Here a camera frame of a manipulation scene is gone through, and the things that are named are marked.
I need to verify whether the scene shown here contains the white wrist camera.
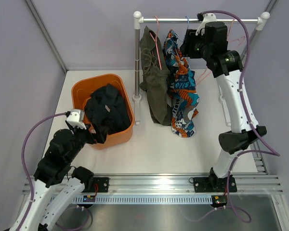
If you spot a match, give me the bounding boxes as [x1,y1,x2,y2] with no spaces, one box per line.
[196,13,217,36]
[66,109,86,129]

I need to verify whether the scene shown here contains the metal clothes rack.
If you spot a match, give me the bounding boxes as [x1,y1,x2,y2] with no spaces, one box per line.
[132,10,270,125]

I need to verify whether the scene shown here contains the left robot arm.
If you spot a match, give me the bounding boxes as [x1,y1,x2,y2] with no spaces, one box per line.
[10,128,109,231]

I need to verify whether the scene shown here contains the dark navy shorts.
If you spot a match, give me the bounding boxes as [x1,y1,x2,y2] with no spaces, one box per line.
[84,84,131,134]

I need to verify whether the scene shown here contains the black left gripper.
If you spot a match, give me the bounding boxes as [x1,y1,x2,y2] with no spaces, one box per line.
[66,121,108,163]

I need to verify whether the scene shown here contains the blue hanger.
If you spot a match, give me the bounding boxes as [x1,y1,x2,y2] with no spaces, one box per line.
[172,15,190,69]

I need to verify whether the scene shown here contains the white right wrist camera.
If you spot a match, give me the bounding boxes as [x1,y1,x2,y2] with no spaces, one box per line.
[196,13,217,36]

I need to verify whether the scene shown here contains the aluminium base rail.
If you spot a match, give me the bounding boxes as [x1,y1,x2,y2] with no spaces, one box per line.
[21,174,284,195]

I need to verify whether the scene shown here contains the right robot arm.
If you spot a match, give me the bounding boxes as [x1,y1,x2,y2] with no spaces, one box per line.
[180,21,267,193]

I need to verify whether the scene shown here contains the pink hanger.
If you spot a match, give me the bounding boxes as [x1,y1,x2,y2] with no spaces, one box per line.
[149,15,162,70]
[196,19,245,85]

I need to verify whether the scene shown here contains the orange plastic basket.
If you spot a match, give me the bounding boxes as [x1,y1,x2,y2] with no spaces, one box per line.
[71,74,135,150]

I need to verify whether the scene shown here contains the olive green shorts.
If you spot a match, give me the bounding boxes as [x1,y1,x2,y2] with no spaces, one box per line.
[140,26,171,126]

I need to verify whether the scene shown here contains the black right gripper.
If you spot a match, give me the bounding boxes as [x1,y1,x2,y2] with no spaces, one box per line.
[179,29,211,61]

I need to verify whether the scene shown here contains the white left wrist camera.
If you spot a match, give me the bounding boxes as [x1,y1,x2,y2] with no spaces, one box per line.
[66,109,86,129]

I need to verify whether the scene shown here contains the white slotted cable duct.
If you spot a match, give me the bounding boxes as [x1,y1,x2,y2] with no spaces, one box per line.
[68,194,213,205]

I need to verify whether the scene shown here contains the colourful patterned shorts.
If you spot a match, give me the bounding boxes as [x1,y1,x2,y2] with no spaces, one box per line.
[162,29,200,138]

